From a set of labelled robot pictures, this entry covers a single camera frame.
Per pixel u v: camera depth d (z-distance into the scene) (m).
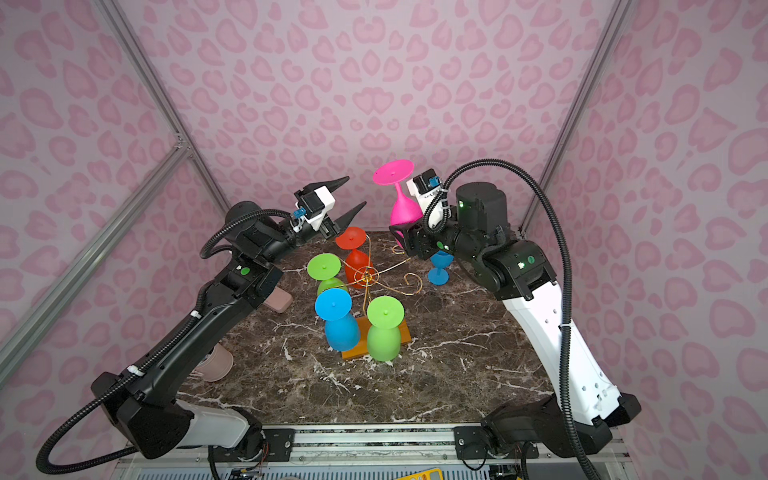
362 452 0.72
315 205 0.45
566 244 0.40
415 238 0.51
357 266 0.69
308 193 0.44
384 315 0.60
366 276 0.68
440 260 0.96
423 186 0.47
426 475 0.68
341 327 0.66
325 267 0.67
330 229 0.53
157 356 0.41
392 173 0.52
